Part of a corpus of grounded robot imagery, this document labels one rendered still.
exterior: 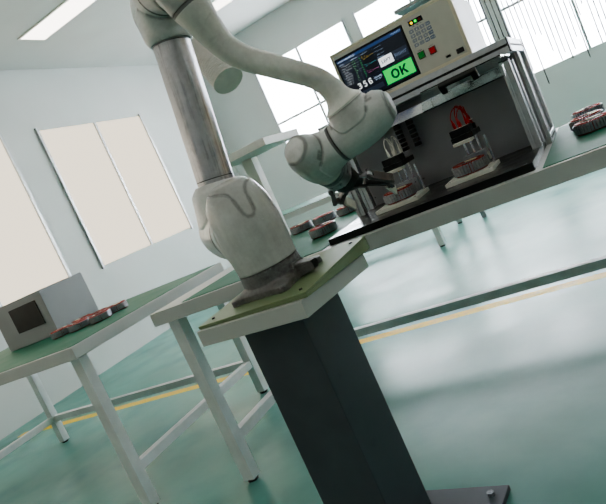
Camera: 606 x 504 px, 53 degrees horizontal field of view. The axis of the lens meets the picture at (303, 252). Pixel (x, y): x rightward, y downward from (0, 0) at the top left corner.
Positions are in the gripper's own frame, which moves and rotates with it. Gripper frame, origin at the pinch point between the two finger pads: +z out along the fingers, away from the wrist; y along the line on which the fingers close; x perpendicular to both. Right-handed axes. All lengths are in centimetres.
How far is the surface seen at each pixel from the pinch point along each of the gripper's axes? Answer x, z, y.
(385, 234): -11.5, 2.4, 0.3
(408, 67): 46, 14, 15
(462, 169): 5.4, 16.3, 23.2
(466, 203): -11.1, 2.1, 25.4
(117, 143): 342, 300, -448
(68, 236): 199, 228, -448
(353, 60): 55, 9, -1
